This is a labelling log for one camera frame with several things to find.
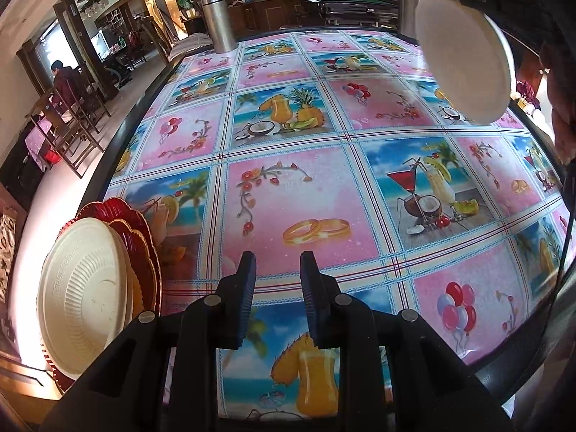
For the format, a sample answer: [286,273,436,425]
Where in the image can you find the white foam bowl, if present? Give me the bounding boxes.
[415,0,514,126]

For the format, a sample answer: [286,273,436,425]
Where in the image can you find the wooden chair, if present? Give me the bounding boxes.
[24,94,97,180]
[81,65,113,120]

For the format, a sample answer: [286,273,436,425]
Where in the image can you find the gold pillar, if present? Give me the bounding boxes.
[130,0,190,55]

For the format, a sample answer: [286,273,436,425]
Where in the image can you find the printed fruit tablecloth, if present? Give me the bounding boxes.
[105,29,570,421]

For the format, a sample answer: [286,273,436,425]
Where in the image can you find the black metal frame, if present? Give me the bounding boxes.
[317,0,399,28]

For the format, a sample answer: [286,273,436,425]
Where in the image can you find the grey cushion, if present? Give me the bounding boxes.
[168,31,212,61]

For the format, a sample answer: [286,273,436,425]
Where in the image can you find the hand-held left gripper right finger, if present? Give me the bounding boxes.
[300,250,514,432]

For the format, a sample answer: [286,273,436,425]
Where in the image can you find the black cable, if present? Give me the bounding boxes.
[557,162,576,309]

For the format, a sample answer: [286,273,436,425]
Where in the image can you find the small red gold-rimmed plate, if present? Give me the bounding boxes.
[110,218,159,315]

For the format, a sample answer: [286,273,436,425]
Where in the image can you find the person's right forearm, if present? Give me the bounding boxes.
[540,40,576,165]

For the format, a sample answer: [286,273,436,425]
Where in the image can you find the large steel thermos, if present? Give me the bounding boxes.
[398,0,435,41]

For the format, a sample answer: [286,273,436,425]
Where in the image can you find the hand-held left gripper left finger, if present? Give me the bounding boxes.
[40,251,257,432]

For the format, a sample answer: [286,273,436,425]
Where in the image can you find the ceiling chandelier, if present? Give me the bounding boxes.
[74,0,109,19]

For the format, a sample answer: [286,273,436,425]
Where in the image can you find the small steel thermos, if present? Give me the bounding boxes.
[199,0,238,53]

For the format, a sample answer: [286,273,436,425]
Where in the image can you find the dark wooden cabinet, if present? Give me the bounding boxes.
[227,0,316,37]

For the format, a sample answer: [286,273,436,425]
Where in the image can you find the large red scalloped plate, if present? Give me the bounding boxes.
[40,198,163,394]

